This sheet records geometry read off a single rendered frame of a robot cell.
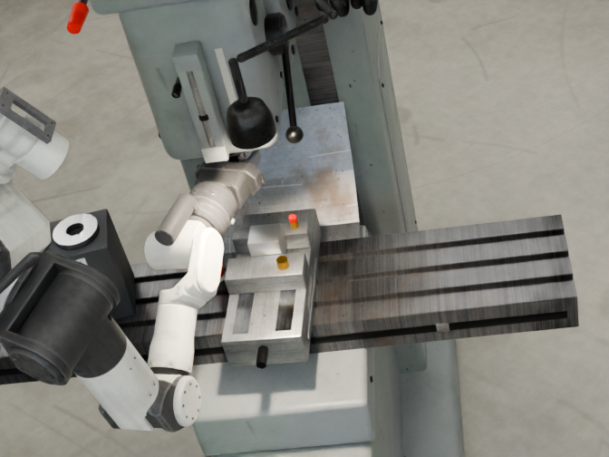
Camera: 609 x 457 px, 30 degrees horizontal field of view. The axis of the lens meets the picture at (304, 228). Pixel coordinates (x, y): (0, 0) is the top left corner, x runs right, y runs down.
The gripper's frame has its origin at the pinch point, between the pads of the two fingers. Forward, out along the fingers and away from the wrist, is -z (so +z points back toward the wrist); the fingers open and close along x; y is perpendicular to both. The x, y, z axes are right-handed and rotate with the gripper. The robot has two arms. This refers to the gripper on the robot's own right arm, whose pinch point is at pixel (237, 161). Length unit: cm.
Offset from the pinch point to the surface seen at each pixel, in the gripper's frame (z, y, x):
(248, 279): 8.5, 21.2, -0.5
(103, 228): 7.3, 13.1, 28.8
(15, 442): -12, 124, 107
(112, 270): 12.3, 19.1, 26.2
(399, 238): -17.4, 31.5, -20.8
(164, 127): 11.1, -15.8, 5.0
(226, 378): 17.6, 39.9, 5.1
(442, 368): -45, 103, -15
